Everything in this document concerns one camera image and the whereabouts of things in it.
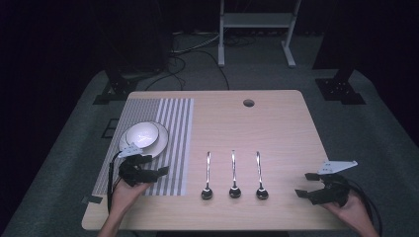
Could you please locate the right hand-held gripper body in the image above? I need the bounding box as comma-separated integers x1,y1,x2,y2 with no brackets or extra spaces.
316,160,352,207

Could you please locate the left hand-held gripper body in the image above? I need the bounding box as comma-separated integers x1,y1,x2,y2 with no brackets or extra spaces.
117,142,158,188

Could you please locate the person's left hand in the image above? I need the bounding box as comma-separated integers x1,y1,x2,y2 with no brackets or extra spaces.
110,179,153,219

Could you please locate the person's right hand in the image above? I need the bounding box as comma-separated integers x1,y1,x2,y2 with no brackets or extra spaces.
320,190,373,229

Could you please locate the white round bowl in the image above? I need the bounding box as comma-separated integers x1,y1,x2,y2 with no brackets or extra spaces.
118,120,170,159

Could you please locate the grey striped placemat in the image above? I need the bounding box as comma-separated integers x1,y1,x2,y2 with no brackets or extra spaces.
92,98,195,198

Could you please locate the metal spoon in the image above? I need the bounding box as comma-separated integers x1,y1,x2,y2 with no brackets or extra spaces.
201,151,214,200
228,149,242,199
255,150,270,200

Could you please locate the grey tape piece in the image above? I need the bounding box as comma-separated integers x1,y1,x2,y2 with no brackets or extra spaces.
81,195,104,205

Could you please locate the black metal stand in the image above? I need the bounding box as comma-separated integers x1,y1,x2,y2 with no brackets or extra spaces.
92,63,140,106
312,58,367,106

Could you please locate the white metal stand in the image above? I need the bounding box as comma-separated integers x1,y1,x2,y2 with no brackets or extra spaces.
217,0,302,69

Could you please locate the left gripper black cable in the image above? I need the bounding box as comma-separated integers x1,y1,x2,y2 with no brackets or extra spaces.
106,151,124,215

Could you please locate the dark square floor frame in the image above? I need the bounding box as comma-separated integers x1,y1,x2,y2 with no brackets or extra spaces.
101,118,121,139

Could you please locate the black floor cable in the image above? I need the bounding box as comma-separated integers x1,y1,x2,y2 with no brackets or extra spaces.
144,48,231,92

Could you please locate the grey floor cable bundle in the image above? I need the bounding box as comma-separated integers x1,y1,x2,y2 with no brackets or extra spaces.
169,33,221,57

